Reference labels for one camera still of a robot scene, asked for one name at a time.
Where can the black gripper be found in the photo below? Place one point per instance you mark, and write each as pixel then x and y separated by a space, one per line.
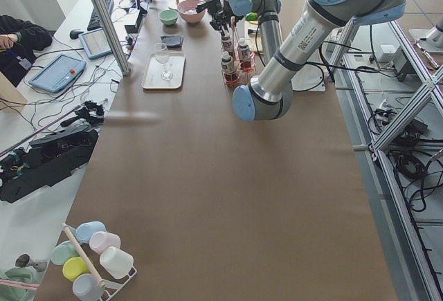
pixel 219 15

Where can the tea bottle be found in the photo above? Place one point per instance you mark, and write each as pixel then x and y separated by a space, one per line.
pixel 227 44
pixel 244 54
pixel 229 70

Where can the bamboo cutting board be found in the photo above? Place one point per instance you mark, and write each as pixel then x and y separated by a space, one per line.
pixel 252 32

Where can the pink bowl of ice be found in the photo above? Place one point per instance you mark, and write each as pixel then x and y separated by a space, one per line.
pixel 188 11

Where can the green lime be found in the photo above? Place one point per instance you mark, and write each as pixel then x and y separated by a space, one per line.
pixel 252 16

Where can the grey folded cloth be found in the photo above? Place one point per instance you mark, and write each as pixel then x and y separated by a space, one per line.
pixel 172 41

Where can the mint green bowl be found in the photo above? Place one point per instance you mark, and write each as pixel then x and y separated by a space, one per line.
pixel 168 17

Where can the wine glass on tray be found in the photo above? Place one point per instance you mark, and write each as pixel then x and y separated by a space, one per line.
pixel 162 56

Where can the blue teach pendant far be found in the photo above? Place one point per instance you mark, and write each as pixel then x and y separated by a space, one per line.
pixel 95 44

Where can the blue teach pendant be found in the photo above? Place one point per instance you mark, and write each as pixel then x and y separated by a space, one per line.
pixel 58 74
pixel 95 44

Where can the black computer mouse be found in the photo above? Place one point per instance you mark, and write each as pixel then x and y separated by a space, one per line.
pixel 75 33

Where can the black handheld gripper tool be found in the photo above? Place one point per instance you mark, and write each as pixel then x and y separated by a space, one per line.
pixel 91 112

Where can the blue teach pendant near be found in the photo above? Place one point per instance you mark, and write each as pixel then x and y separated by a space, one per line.
pixel 58 74

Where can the chrome metal rod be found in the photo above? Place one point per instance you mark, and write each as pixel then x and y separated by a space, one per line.
pixel 10 148

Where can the person in black sleeve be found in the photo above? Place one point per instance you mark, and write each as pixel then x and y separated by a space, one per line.
pixel 19 40

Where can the black device housing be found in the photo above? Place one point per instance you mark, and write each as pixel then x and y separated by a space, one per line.
pixel 49 160

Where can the blue plastic cup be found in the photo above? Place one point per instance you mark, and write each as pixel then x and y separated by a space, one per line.
pixel 84 232

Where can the pink plastic cup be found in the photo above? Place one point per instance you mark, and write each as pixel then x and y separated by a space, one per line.
pixel 101 240

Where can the white plastic cup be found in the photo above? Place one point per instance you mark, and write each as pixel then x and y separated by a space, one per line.
pixel 116 262

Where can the green plastic cup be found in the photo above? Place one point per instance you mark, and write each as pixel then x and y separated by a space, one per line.
pixel 63 252

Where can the yellow plastic cup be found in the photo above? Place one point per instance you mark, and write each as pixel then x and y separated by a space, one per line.
pixel 73 268

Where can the white cup rack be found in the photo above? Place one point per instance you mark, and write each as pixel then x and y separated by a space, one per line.
pixel 112 287

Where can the grey plastic cup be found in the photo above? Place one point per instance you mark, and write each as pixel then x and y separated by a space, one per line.
pixel 86 288

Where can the copper wire bottle basket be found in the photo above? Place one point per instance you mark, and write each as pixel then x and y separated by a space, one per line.
pixel 244 77

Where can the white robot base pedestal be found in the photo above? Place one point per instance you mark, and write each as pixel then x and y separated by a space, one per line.
pixel 309 78

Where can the aluminium frame post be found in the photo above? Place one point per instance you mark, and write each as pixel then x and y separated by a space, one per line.
pixel 111 36

